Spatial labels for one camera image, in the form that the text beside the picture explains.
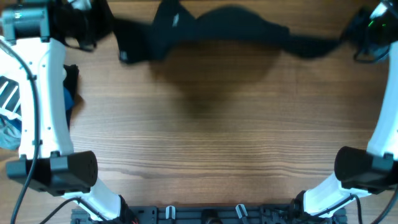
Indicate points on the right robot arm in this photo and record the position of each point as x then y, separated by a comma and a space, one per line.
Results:
359, 173

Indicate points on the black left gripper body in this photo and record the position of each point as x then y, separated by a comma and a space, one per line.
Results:
90, 25

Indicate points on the white folded shirt black print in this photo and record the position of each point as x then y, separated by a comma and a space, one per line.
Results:
10, 99

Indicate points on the blue folded shirt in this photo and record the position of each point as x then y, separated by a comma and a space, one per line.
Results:
69, 102

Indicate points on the black folded garment in pile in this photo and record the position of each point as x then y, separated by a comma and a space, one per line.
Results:
71, 83

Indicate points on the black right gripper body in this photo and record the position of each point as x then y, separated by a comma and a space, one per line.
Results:
355, 35

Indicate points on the light blue folded garment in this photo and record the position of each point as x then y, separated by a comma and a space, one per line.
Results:
10, 136

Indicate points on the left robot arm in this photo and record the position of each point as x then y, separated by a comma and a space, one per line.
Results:
33, 51

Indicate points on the black polo shirt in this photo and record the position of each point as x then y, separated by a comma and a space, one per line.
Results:
174, 24

